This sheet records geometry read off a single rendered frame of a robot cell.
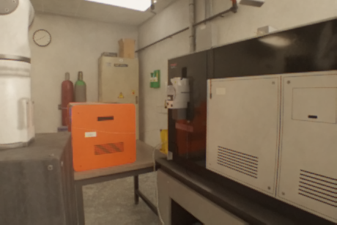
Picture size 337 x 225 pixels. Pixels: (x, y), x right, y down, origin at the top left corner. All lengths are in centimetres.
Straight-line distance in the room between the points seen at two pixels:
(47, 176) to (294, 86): 74
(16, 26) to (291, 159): 87
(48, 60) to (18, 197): 410
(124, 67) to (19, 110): 387
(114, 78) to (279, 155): 371
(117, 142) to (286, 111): 104
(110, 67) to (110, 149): 294
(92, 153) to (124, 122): 29
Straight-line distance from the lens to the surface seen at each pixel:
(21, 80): 47
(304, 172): 81
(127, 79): 428
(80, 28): 462
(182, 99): 115
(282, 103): 80
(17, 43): 47
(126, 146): 144
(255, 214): 91
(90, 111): 134
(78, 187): 142
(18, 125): 47
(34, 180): 39
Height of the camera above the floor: 121
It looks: 2 degrees down
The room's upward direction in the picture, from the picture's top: straight up
